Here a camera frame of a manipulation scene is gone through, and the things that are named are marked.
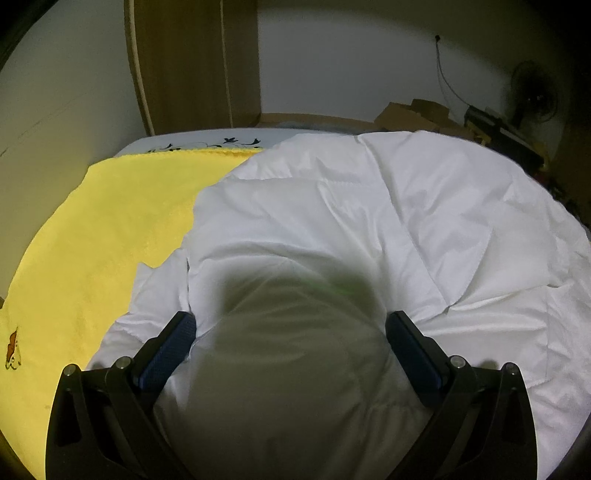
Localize black wall cable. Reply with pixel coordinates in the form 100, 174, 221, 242
434, 34, 472, 107

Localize black standing fan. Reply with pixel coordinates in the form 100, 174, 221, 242
510, 60, 563, 124

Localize yellow towel blanket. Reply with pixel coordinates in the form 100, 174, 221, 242
1, 148, 252, 479

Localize cardboard boxes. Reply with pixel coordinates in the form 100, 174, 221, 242
373, 98, 477, 142

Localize wooden wardrobe door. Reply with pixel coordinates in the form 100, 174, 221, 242
123, 0, 262, 136

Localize white puffer jacket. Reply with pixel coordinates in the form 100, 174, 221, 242
89, 133, 590, 479

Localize black yellow printed box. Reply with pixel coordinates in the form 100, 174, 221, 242
464, 105, 545, 174

